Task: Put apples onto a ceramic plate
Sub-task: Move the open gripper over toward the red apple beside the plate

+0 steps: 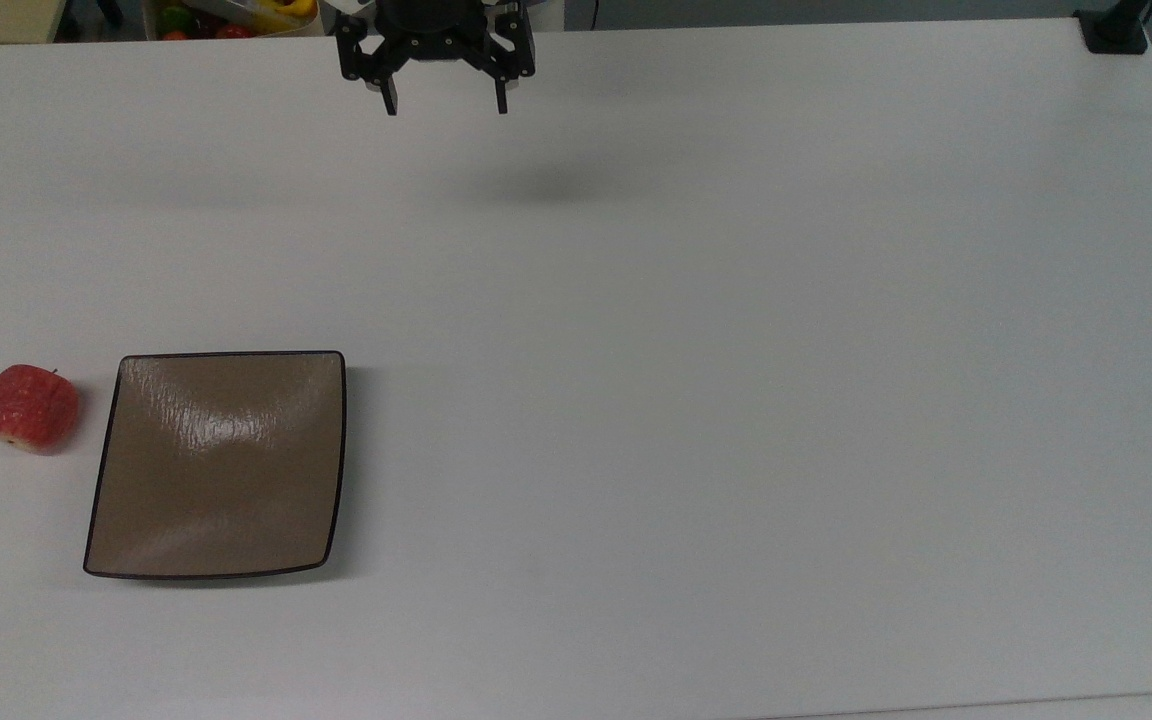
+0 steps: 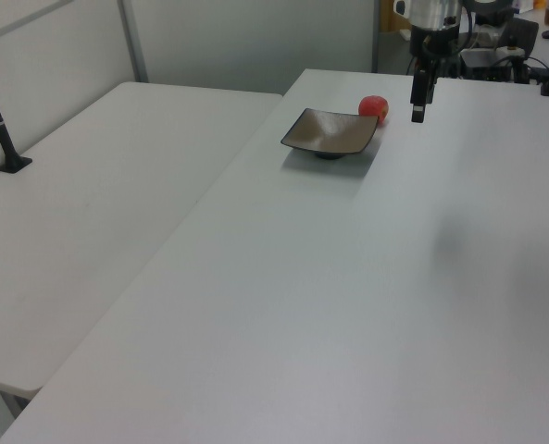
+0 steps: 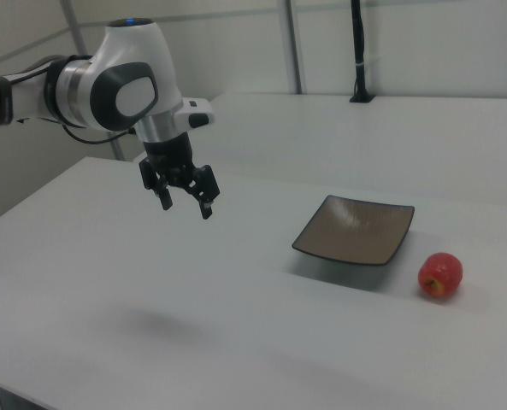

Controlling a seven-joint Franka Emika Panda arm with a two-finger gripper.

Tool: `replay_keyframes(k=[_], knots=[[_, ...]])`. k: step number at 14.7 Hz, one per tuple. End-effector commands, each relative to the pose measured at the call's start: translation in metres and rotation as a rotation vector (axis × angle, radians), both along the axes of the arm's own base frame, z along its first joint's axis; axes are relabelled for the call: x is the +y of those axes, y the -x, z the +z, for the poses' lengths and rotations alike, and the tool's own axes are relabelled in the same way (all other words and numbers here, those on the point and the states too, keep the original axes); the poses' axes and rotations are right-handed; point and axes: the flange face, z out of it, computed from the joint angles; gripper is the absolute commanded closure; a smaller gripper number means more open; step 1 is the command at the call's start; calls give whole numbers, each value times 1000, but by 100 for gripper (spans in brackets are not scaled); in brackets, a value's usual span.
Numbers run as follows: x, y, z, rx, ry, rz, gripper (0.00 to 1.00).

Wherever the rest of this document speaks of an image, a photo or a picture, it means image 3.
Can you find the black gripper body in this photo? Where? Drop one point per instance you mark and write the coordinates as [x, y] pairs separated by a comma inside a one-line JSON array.
[[169, 149]]

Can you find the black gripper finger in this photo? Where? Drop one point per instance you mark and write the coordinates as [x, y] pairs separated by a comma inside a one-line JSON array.
[[206, 192], [164, 198]]

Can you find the red apple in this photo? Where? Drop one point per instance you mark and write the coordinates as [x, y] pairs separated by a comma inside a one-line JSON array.
[[440, 273]]

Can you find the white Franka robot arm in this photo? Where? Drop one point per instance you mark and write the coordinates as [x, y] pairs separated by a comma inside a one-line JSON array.
[[129, 55]]

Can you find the square brown ceramic plate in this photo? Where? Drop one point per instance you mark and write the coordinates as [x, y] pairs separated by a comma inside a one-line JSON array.
[[355, 230]]

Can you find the black pole with base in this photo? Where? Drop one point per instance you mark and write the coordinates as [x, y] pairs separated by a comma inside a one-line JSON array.
[[359, 51]]

